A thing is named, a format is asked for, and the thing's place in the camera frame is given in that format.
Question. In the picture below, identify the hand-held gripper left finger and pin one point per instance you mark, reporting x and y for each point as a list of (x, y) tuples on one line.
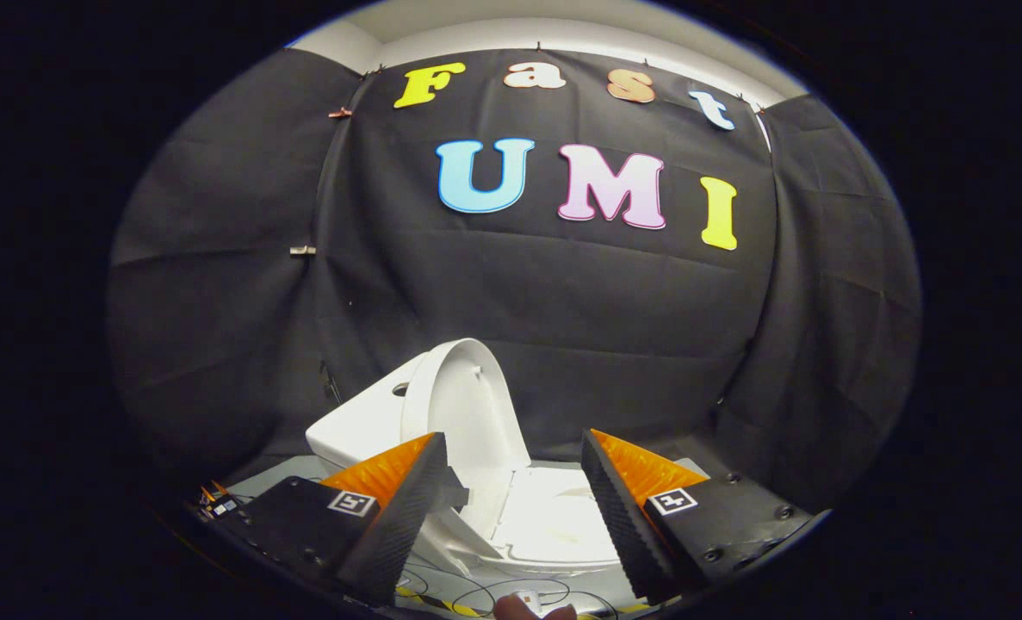
[(399, 525)]

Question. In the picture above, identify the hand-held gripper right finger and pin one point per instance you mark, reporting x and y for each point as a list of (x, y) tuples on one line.
[(618, 517)]

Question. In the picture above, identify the white toilet lid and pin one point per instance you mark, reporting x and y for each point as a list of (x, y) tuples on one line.
[(467, 405)]

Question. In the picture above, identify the white toilet seat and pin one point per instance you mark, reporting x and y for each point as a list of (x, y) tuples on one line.
[(523, 484)]

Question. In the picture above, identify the white ceramic toilet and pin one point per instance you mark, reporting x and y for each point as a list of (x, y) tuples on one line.
[(356, 430)]

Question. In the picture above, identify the grey power adapter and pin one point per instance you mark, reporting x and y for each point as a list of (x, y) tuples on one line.
[(529, 598)]

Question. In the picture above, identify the black backdrop cloth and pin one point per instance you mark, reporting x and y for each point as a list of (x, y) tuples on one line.
[(545, 293)]

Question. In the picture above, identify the silver cloth clip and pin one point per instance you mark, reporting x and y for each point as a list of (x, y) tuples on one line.
[(302, 251)]

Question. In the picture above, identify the pink cloth clip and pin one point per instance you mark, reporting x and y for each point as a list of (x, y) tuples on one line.
[(339, 112)]

